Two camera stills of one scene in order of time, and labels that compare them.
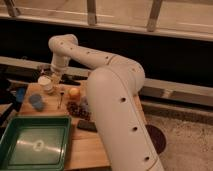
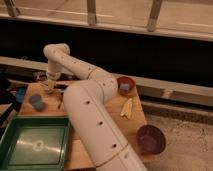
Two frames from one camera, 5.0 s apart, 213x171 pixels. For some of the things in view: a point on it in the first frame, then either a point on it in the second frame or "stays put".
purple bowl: [158, 138] stays put
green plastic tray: [35, 143] stays put
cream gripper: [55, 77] to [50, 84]
